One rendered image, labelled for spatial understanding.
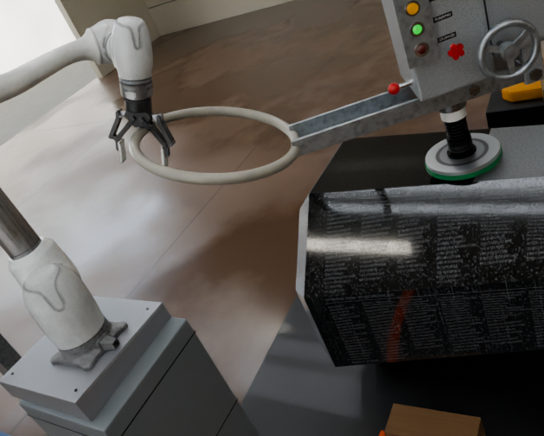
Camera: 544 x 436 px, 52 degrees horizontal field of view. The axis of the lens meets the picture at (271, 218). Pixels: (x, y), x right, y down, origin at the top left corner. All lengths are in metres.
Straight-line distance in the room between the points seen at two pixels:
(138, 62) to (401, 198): 0.86
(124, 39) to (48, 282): 0.67
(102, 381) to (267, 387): 1.04
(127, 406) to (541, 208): 1.24
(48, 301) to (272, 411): 1.16
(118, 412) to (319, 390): 1.03
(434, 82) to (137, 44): 0.77
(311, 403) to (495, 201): 1.15
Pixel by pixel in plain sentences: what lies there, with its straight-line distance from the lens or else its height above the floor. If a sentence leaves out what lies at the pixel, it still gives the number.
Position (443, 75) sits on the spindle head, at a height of 1.22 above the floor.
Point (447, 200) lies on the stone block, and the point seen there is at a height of 0.83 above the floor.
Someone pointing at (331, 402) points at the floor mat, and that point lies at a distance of 2.35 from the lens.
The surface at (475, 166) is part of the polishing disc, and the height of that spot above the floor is 0.92.
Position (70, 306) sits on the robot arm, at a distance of 1.61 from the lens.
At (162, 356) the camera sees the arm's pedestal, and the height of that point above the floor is 0.79.
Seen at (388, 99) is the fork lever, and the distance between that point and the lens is 1.67.
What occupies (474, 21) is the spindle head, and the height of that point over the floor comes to 1.33.
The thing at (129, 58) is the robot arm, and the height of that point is 1.53.
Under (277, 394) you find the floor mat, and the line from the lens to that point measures 2.47.
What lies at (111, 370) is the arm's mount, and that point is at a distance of 1.65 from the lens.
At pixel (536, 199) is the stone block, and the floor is 0.82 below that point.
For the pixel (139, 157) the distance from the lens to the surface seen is 1.51.
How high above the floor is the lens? 1.81
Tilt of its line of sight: 31 degrees down
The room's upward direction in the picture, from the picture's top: 24 degrees counter-clockwise
